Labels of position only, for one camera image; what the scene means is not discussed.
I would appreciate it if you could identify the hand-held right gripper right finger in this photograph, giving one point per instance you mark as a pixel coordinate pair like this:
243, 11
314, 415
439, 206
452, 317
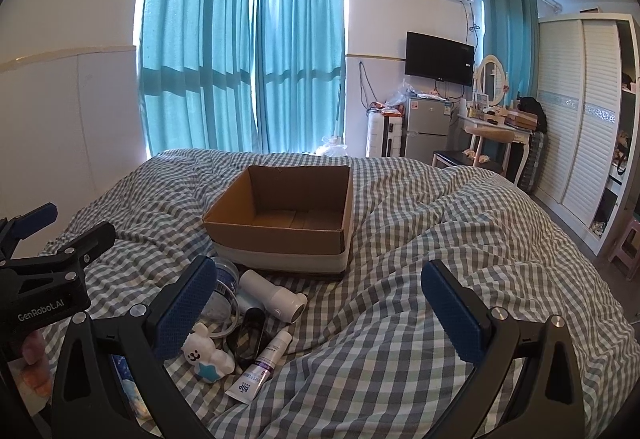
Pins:
455, 316

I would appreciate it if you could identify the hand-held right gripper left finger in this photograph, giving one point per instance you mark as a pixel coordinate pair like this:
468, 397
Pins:
184, 311

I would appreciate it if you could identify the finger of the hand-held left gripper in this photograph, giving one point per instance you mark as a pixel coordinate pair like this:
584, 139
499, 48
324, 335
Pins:
35, 219
90, 239

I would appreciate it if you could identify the clear plastic bottle blue label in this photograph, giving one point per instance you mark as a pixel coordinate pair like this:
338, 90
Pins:
225, 284

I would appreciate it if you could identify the white bear toy blue star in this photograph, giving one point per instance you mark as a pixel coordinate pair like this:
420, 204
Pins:
205, 356

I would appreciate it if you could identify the black case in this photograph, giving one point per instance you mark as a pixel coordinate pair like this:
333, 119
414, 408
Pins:
252, 334

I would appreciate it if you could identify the white cream tube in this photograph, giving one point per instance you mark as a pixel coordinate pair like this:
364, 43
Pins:
260, 366

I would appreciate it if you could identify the cardboard box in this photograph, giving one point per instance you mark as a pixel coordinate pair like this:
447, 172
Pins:
300, 199

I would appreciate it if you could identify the person's left hand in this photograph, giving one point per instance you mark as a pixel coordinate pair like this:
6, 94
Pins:
35, 354

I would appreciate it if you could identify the blue printed packet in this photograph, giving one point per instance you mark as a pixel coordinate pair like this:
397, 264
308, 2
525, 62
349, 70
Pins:
125, 384

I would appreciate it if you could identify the grey checked blanket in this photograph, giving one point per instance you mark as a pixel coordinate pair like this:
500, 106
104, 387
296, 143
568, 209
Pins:
400, 219

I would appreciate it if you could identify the dark low bench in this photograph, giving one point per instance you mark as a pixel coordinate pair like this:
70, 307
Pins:
460, 158

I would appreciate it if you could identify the dark checked suitcase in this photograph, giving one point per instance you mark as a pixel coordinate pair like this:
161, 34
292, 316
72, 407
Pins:
536, 159

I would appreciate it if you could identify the wooden chair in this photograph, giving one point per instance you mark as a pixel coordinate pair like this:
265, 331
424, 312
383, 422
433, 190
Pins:
492, 135

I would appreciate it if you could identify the pink plastic stool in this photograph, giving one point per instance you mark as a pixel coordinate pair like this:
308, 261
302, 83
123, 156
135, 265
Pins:
627, 244

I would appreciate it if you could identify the white dressing table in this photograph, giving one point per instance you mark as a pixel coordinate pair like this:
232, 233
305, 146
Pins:
522, 141

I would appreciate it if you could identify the grey small fridge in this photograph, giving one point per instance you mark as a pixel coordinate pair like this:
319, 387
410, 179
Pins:
427, 129

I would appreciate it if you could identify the white suitcase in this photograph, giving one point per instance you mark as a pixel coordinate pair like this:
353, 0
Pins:
382, 136

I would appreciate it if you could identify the clear plastic bag by window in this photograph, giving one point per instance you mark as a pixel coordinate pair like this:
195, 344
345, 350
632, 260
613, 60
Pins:
331, 146

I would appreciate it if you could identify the wide teal curtain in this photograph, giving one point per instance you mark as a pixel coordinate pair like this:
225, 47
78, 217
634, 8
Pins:
190, 44

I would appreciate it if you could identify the black bag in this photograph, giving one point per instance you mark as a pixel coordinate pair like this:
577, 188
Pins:
532, 109

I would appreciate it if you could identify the clear plastic bag on fridge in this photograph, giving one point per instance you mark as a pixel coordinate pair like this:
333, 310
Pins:
400, 94

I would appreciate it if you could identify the white louvred wardrobe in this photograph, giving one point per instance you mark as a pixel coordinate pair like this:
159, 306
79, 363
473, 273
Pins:
585, 119

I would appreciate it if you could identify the oval vanity mirror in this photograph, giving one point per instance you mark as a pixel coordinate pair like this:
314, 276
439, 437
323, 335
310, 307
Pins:
491, 79

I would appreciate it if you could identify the narrow teal curtain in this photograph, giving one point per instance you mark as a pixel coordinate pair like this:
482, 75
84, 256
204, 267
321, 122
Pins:
300, 54

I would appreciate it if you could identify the teal curtain beside wardrobe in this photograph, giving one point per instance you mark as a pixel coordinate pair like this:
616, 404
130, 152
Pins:
505, 29

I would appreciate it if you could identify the black wall television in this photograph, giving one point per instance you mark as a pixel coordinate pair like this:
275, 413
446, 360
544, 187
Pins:
439, 58

